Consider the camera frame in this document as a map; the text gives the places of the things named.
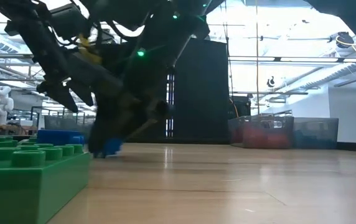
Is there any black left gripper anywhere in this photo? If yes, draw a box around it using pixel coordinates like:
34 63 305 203
4 19 95 114

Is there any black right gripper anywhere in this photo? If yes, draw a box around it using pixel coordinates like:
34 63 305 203
87 89 170 159

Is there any background wooden table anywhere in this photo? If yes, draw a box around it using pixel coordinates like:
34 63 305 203
0 123 39 136

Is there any black equipment box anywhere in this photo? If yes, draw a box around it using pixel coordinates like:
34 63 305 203
228 95 252 119

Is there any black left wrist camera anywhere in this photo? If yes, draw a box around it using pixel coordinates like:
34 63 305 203
49 3 90 40

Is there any yellow cable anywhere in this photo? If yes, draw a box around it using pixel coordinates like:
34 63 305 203
229 98 238 119

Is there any grey horizontal ceiling rail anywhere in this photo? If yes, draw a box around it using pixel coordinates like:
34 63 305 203
0 53 356 64

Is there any silver ceiling duct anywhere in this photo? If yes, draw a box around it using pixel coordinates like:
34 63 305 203
285 63 356 91

